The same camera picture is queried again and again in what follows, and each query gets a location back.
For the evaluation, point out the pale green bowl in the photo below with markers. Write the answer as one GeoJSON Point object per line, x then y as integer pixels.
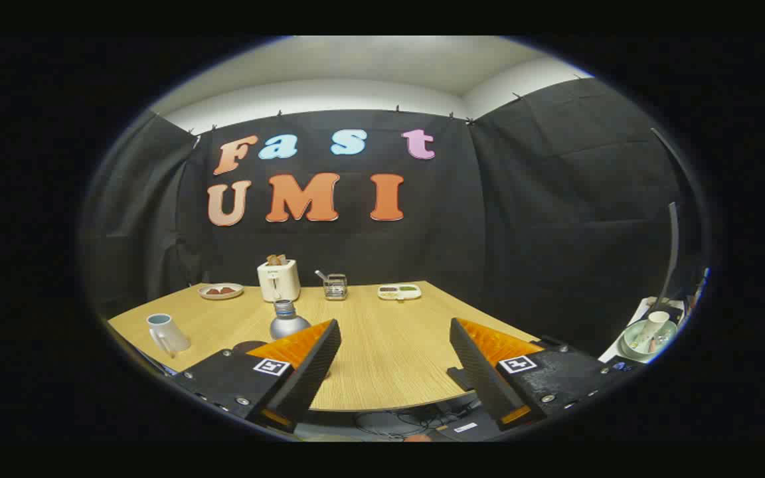
{"type": "Point", "coordinates": [635, 345]}

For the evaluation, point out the small white mug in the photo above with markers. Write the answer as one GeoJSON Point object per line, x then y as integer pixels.
{"type": "Point", "coordinates": [656, 324]}

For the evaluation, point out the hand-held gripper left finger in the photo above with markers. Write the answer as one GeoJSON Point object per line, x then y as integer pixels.
{"type": "Point", "coordinates": [309, 372]}

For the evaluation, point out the dark brown round coaster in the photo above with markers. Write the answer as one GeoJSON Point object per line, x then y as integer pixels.
{"type": "Point", "coordinates": [247, 346]}

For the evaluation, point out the toast slices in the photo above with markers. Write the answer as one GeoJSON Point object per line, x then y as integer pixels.
{"type": "Point", "coordinates": [277, 259]}

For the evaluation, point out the metal utensil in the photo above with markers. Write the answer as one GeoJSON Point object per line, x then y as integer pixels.
{"type": "Point", "coordinates": [321, 274]}

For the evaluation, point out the wooden table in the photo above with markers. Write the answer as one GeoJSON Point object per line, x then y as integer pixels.
{"type": "Point", "coordinates": [389, 352]}

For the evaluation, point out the small white plate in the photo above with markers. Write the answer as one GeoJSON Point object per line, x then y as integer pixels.
{"type": "Point", "coordinates": [220, 295]}

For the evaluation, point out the red food pieces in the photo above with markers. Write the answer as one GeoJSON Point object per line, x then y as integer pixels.
{"type": "Point", "coordinates": [220, 291]}

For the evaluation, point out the white toaster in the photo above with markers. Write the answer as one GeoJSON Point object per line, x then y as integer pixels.
{"type": "Point", "coordinates": [279, 282]}

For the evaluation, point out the white divided tray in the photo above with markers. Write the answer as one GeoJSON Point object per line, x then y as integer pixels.
{"type": "Point", "coordinates": [399, 293]}

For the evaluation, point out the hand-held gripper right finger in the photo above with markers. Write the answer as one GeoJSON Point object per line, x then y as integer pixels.
{"type": "Point", "coordinates": [482, 372]}

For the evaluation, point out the black backdrop cloth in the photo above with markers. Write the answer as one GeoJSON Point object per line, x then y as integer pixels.
{"type": "Point", "coordinates": [522, 232]}

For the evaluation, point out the white cup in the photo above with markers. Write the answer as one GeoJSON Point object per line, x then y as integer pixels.
{"type": "Point", "coordinates": [169, 333]}

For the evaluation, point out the silver juice bottle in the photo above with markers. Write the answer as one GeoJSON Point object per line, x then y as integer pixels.
{"type": "Point", "coordinates": [287, 326]}

